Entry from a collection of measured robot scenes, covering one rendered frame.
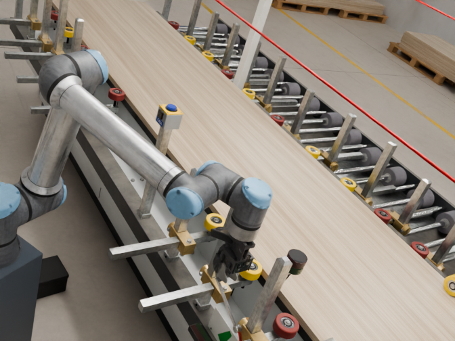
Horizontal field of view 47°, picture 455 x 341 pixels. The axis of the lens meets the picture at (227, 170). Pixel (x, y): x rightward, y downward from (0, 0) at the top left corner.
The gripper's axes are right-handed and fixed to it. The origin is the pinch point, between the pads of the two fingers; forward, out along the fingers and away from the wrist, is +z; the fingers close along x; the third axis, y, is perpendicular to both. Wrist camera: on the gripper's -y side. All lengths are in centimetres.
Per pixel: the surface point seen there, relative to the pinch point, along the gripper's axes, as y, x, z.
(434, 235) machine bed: -13, 153, 27
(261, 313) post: 15.8, 6.1, 1.8
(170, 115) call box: -58, 6, -24
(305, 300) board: 12.0, 30.6, 8.3
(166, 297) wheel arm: -6.8, -12.3, 12.6
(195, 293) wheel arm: -5.5, -2.2, 12.7
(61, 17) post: -184, 6, -10
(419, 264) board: 12, 95, 9
